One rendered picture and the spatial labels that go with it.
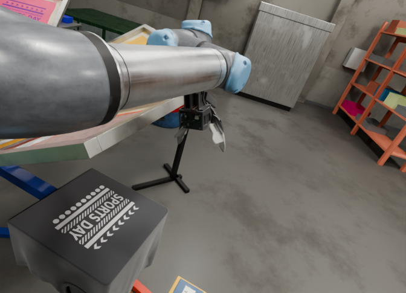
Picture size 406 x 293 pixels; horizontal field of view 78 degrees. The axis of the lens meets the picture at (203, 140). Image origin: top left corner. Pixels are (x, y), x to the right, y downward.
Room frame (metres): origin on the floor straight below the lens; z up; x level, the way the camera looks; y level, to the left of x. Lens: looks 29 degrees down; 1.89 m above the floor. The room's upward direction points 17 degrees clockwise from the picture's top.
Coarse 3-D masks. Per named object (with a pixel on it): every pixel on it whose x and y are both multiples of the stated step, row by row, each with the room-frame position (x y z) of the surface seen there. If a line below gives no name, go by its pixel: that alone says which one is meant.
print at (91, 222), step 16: (96, 192) 0.88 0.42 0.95; (112, 192) 0.91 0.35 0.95; (80, 208) 0.76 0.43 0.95; (96, 208) 0.79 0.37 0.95; (112, 208) 0.81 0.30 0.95; (128, 208) 0.84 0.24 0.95; (64, 224) 0.66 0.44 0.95; (80, 224) 0.69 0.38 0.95; (96, 224) 0.71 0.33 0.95; (112, 224) 0.73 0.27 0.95; (80, 240) 0.62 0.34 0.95; (96, 240) 0.64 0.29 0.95
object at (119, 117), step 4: (132, 112) 0.95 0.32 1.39; (136, 112) 0.92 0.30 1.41; (116, 116) 0.95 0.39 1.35; (120, 116) 0.92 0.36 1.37; (124, 116) 0.90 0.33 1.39; (128, 116) 0.87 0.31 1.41; (112, 120) 0.86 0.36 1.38; (116, 120) 0.84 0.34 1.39; (120, 120) 0.82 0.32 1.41; (104, 124) 0.80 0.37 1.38; (108, 124) 0.78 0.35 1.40; (112, 124) 0.76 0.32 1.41; (92, 128) 0.78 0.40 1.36
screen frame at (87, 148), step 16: (144, 112) 0.66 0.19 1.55; (160, 112) 0.73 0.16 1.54; (112, 128) 0.52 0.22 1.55; (128, 128) 0.57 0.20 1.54; (48, 144) 0.49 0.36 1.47; (64, 144) 0.45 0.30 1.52; (80, 144) 0.44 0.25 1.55; (96, 144) 0.46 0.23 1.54; (112, 144) 0.50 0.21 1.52; (0, 160) 0.50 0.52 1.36; (16, 160) 0.49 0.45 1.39; (32, 160) 0.47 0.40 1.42; (48, 160) 0.46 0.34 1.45; (64, 160) 0.45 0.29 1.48
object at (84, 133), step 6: (108, 126) 0.75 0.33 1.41; (72, 132) 0.78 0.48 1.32; (78, 132) 0.76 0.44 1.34; (84, 132) 0.73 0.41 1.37; (90, 132) 0.71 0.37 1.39; (96, 132) 0.69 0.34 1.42; (36, 138) 0.83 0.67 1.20; (48, 138) 0.77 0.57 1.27; (54, 138) 0.74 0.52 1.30; (60, 138) 0.71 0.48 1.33; (66, 138) 0.69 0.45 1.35; (72, 138) 0.67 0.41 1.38; (78, 138) 0.65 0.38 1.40; (18, 144) 0.78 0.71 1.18; (36, 144) 0.70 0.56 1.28
